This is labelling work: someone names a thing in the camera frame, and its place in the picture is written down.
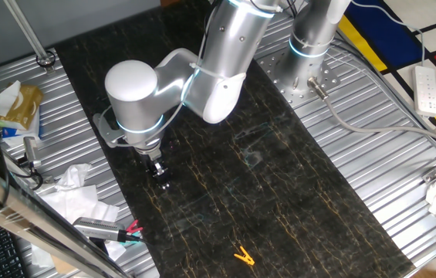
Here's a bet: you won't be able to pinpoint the white power strip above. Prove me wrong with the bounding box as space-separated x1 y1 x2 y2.
412 65 436 117

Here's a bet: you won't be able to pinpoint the red plastic clothespin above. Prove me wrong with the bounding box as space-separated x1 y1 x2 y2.
125 219 144 235

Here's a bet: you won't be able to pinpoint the thick grey cable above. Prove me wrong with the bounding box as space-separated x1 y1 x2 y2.
306 76 436 151

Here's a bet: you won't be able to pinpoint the blue white tissue pack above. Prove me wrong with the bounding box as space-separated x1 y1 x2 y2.
1 125 42 147

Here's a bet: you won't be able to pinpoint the flat white tissue sheets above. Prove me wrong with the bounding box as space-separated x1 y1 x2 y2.
30 184 128 270

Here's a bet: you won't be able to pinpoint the large wooden cube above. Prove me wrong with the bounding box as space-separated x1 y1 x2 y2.
51 255 78 276

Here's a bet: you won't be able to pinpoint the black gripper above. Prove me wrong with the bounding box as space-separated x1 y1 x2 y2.
144 155 172 191

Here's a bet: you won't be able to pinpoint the colour block pattern cloth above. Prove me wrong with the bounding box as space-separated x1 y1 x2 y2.
336 0 436 128

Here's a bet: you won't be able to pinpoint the white pulled tissue sheet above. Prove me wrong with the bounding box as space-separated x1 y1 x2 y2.
0 80 22 117

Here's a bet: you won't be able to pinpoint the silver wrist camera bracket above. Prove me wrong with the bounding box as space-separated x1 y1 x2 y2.
93 111 126 148

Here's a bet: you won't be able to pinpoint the yellow plastic clothespin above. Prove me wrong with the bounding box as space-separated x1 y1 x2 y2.
233 246 256 266

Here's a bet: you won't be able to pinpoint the aluminium frame bar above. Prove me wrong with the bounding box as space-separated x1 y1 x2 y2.
0 154 130 278

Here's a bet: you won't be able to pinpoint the black marble pattern mat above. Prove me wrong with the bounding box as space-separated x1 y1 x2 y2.
53 0 416 278

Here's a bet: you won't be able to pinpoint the black looped cable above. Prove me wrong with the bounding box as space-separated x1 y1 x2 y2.
5 154 45 191

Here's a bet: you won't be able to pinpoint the teal plastic clothespin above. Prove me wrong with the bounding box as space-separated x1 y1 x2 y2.
119 229 144 246

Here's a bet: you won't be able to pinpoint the crumpled white tissue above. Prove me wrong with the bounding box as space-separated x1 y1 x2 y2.
53 163 93 192

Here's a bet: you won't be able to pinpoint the gold tissue box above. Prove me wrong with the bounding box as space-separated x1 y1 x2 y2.
3 83 44 131

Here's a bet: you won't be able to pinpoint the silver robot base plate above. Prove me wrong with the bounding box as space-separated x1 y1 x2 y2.
255 49 341 109

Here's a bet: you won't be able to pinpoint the metal tripod pole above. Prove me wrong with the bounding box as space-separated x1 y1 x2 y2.
3 0 56 74

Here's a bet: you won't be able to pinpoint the grey power strip cable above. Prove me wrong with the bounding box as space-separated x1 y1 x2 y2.
350 0 428 69

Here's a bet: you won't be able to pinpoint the small silver camera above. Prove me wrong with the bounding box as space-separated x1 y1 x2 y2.
22 136 43 170

